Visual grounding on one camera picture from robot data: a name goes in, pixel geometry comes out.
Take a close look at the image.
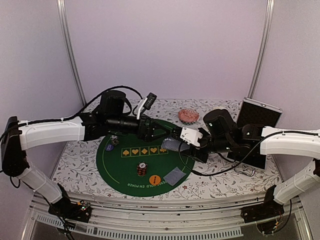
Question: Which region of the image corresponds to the blue round blind button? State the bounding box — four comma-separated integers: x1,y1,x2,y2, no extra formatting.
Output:
104,144,115,152

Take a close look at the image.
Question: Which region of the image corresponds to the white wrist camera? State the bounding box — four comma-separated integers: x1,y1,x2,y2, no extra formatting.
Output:
136,92,157,120
180,127,203,147

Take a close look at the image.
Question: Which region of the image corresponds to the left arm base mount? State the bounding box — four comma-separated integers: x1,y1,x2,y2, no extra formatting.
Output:
48,198,92,223

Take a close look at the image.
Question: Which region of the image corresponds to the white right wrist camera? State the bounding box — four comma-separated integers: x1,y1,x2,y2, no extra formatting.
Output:
180,127,203,147

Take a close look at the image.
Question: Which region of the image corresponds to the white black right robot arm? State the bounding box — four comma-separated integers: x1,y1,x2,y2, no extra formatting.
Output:
180,109,320,218

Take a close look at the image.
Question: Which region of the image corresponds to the aluminium poker chip case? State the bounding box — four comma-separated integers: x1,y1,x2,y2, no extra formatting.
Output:
234,97,283,177

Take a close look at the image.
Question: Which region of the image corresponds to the left aluminium frame post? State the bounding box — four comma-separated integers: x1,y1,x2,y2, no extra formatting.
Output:
56,0,87,106

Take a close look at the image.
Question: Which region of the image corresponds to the orange round blind button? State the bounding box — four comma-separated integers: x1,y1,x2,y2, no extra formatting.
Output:
149,175,162,186

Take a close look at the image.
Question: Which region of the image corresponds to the red chip stack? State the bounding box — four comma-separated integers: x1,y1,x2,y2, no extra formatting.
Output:
137,162,148,177

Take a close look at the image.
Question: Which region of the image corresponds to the blue patterned dealt card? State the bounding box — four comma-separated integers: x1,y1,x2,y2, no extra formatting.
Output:
163,167,186,186

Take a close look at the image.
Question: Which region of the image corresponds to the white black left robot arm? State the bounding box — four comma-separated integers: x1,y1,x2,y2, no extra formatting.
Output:
0,86,171,217

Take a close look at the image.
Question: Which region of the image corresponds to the right aluminium frame post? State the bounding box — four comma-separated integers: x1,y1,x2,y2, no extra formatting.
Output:
247,0,275,99

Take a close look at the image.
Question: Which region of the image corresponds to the white chip stack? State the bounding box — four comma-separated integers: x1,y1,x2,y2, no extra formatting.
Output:
110,135,120,146

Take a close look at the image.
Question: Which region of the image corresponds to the red patterned small bowl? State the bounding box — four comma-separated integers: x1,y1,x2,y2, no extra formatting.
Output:
178,108,200,125

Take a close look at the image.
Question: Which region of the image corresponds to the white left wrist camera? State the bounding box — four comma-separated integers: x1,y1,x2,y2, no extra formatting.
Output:
136,92,157,120

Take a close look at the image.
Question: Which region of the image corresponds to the aluminium frame post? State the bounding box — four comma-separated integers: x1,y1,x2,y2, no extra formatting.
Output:
247,0,275,99
56,0,87,106

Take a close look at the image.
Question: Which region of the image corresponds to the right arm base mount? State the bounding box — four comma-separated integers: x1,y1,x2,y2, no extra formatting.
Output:
240,203,285,235

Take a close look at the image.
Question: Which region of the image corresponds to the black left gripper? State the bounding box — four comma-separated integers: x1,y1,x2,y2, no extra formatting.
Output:
107,114,172,143

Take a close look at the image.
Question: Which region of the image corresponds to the round green poker mat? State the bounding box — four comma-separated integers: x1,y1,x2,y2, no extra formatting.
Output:
96,134,195,197

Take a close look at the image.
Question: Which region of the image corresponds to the floral white tablecloth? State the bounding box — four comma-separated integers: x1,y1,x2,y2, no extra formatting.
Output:
49,99,280,201

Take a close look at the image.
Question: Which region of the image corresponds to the aluminium front rail frame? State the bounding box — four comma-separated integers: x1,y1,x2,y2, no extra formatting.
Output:
22,192,314,240

